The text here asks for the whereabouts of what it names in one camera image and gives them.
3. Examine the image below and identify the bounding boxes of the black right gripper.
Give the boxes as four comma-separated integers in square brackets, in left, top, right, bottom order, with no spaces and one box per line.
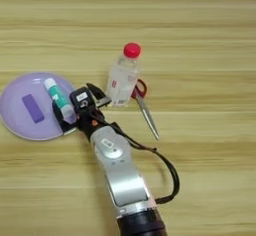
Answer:
[51,82,113,138]

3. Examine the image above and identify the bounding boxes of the green white glue stick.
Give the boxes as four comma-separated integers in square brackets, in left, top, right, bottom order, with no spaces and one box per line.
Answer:
[43,77,75,121]

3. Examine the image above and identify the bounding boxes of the purple rectangular eraser block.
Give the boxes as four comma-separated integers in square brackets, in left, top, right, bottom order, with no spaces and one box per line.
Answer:
[21,93,46,125]

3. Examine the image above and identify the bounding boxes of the clear bottle red cap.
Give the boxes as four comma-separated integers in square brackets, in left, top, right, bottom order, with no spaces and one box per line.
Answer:
[105,42,143,108]

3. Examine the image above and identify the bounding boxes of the red handled scissors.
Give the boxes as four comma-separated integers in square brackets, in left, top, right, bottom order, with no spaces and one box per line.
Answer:
[130,78,161,141]

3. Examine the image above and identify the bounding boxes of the black box white label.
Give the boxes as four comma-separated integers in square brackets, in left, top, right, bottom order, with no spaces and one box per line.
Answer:
[68,86,96,113]

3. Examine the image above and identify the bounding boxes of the purple round plate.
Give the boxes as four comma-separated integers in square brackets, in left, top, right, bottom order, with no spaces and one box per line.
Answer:
[0,72,77,142]

